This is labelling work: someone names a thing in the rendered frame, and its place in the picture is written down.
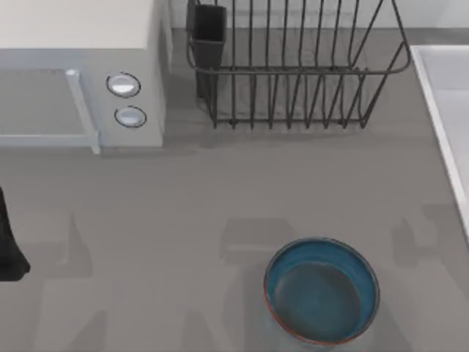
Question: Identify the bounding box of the dark wire dish rack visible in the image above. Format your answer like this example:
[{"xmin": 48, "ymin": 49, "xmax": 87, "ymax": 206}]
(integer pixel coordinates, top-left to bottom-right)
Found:
[{"xmin": 185, "ymin": 0, "xmax": 412, "ymax": 130}]

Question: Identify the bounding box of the pale microwave oven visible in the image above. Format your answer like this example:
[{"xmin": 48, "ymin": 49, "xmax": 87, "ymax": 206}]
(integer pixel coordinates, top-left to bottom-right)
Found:
[{"xmin": 0, "ymin": 0, "xmax": 174, "ymax": 155}]

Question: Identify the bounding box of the white sink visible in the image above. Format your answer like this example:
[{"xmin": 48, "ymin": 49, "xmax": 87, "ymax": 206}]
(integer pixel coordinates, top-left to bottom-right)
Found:
[{"xmin": 409, "ymin": 44, "xmax": 469, "ymax": 246}]

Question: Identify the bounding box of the black cutlery holder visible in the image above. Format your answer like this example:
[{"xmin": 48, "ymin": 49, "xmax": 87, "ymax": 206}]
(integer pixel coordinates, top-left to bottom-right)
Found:
[{"xmin": 186, "ymin": 0, "xmax": 228, "ymax": 99}]

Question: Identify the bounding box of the blue bowl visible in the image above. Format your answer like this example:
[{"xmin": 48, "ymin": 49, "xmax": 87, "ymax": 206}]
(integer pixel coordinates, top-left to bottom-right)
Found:
[{"xmin": 264, "ymin": 237, "xmax": 381, "ymax": 346}]

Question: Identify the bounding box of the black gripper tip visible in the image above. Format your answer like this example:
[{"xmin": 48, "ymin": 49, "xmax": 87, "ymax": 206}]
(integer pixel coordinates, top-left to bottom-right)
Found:
[{"xmin": 0, "ymin": 187, "xmax": 32, "ymax": 282}]

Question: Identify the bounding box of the round silver microwave knob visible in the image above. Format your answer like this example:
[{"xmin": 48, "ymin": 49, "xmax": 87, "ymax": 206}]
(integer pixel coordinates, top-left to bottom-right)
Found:
[
  {"xmin": 106, "ymin": 71, "xmax": 142, "ymax": 99},
  {"xmin": 114, "ymin": 105, "xmax": 147, "ymax": 129}
]

